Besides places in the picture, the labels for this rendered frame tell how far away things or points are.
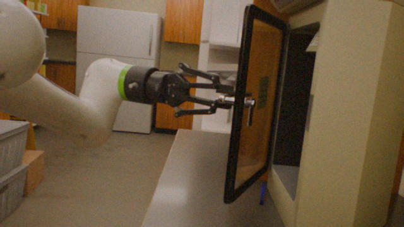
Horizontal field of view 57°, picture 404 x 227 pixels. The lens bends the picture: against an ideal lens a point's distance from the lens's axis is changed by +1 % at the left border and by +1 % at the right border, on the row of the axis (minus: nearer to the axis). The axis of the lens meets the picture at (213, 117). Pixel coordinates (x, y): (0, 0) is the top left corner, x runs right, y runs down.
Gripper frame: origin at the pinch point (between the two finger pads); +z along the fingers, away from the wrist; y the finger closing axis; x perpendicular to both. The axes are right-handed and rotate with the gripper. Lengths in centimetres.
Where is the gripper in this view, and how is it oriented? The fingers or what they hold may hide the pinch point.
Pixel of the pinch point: (232, 98)
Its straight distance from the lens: 82.4
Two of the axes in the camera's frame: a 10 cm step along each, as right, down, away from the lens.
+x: 4.1, -1.1, 9.1
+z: 9.1, 1.6, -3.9
